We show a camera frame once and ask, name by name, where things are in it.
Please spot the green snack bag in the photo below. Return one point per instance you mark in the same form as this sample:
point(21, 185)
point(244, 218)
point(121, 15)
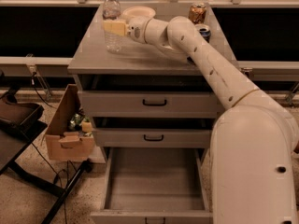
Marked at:
point(75, 123)

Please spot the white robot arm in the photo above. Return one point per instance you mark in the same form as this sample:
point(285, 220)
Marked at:
point(252, 141)

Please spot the grey open bottom drawer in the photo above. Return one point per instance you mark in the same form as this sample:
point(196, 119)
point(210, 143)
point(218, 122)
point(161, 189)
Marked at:
point(153, 186)

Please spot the white paper bowl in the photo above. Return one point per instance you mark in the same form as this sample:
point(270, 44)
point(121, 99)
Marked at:
point(137, 11)

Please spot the orange soda can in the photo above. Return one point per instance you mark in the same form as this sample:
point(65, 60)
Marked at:
point(197, 13)

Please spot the clear plastic water bottle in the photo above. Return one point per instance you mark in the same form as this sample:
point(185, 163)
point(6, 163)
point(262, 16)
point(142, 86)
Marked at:
point(111, 11)

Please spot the grey drawer cabinet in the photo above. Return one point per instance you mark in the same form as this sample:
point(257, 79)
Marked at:
point(136, 67)

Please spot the brown cardboard box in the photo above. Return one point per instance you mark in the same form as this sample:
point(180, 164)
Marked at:
point(62, 144)

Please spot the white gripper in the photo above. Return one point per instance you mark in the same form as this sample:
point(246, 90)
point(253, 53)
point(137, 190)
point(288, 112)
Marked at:
point(135, 28)

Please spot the grey top drawer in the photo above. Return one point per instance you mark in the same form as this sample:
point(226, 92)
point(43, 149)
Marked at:
point(150, 104)

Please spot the grey middle drawer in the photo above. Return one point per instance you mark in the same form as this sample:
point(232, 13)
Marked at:
point(125, 137)

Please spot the blue soda can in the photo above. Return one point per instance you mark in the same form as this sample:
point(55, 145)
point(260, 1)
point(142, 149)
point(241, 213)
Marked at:
point(204, 31)

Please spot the black tray on table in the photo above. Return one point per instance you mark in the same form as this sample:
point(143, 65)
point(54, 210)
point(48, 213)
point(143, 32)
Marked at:
point(15, 117)

